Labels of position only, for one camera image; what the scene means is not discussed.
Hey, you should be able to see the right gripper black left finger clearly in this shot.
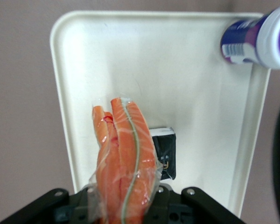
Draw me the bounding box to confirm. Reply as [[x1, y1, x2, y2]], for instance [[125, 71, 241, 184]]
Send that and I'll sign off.
[[0, 186, 96, 224]]

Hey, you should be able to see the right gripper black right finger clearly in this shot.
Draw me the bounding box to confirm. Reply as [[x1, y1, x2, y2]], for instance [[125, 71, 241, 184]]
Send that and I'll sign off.
[[154, 184, 245, 224]]

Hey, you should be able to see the triangle sandwich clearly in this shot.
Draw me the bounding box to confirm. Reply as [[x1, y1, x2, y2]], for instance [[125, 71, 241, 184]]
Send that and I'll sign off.
[[88, 95, 163, 224]]

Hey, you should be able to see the cream plastic tray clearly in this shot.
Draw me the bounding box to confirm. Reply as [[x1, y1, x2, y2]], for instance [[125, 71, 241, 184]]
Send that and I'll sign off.
[[49, 10, 272, 219]]

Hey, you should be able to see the small black box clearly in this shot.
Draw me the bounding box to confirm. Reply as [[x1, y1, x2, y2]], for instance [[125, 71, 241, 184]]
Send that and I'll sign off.
[[148, 126, 177, 182]]

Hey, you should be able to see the blue cap yogurt bottle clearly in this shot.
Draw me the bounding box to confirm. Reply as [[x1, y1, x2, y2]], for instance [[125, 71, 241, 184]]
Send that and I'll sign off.
[[219, 4, 280, 71]]

